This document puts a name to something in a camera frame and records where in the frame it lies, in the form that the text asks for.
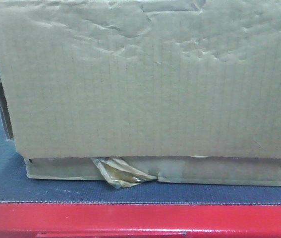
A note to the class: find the large plain cardboard box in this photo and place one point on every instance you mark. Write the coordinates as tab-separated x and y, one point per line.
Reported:
185	90

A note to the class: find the peeling brown packing tape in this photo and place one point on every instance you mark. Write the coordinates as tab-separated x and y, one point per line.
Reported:
119	174

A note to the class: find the red metal table edge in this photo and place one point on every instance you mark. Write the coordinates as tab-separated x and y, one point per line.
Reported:
60	220

